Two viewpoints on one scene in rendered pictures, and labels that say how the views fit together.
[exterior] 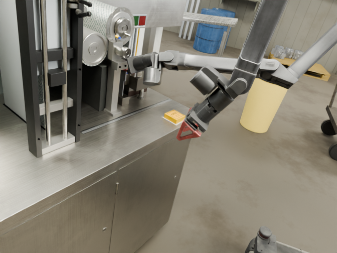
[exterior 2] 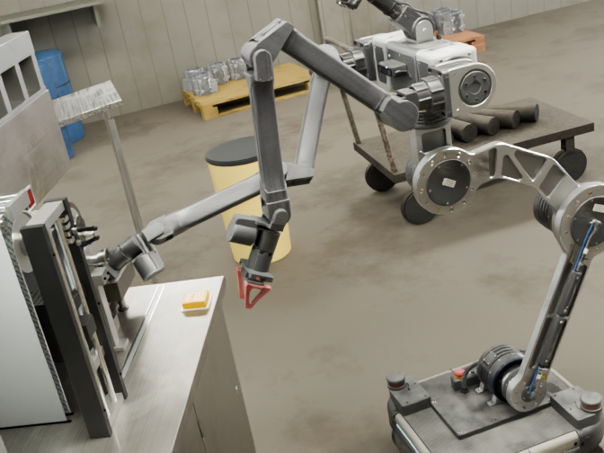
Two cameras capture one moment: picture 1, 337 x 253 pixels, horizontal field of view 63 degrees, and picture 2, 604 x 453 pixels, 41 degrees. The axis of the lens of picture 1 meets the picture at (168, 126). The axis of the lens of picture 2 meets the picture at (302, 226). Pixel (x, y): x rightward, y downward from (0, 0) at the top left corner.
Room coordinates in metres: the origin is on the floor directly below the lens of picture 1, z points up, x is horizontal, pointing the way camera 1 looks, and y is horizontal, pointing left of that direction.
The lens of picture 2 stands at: (-0.96, 0.56, 2.01)
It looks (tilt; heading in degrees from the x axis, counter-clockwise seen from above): 24 degrees down; 335
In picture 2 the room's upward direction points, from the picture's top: 10 degrees counter-clockwise
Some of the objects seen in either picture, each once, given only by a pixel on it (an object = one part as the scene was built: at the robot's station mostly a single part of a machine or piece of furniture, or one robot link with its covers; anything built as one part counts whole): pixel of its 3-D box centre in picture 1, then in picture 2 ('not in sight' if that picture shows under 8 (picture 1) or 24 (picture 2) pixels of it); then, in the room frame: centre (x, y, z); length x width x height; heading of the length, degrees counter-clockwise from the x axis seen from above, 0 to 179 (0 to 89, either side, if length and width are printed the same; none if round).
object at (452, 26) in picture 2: not in sight; (412, 39); (6.05, -4.35, 0.19); 1.29 x 0.90 x 0.37; 79
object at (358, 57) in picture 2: not in sight; (353, 63); (1.13, -0.68, 1.45); 0.09 x 0.08 x 0.12; 169
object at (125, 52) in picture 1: (125, 52); (103, 256); (1.01, 0.22, 1.18); 0.04 x 0.02 x 0.04; 148
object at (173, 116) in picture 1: (174, 116); (196, 299); (1.09, -0.02, 0.91); 0.07 x 0.07 x 0.02; 58
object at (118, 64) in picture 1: (116, 80); (102, 299); (1.03, 0.25, 1.05); 0.06 x 0.05 x 0.31; 58
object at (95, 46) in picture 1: (73, 39); not in sight; (1.05, 0.43, 1.18); 0.26 x 0.12 x 0.12; 58
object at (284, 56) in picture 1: (298, 61); (248, 79); (6.38, -2.57, 0.18); 1.26 x 0.90 x 0.35; 79
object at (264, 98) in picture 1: (263, 102); (252, 201); (3.04, -1.02, 0.33); 0.41 x 0.41 x 0.65
